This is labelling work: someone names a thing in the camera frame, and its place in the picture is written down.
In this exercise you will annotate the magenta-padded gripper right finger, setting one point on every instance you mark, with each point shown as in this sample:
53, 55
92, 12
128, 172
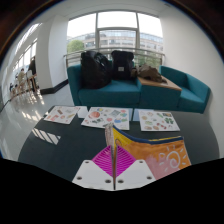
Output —
135, 175

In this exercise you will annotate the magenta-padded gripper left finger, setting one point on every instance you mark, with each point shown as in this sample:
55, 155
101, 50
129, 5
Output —
93, 175

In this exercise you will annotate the orange yellow pink printed towel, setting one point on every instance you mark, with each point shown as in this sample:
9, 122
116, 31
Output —
160, 150

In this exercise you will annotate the printed sticker paper sheet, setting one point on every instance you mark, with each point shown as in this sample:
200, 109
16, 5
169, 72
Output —
158, 120
62, 114
105, 118

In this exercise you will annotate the teal fabric sofa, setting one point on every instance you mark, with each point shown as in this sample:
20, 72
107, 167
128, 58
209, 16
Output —
110, 95

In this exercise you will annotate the teal side table wooden top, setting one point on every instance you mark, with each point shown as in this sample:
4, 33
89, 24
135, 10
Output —
158, 96

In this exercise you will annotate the teal fabric armchair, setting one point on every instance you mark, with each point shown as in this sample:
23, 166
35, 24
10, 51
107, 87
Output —
195, 95

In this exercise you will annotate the brown jacket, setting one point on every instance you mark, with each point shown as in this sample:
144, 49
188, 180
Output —
150, 73

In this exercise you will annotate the shiny black backpack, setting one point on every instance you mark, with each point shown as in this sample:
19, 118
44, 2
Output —
95, 70

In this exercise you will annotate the black backpack with label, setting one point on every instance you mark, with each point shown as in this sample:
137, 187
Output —
122, 65

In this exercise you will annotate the person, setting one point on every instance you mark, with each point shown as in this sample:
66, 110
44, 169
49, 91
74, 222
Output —
21, 78
32, 68

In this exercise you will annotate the metal window railing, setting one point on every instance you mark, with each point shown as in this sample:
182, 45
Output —
150, 52

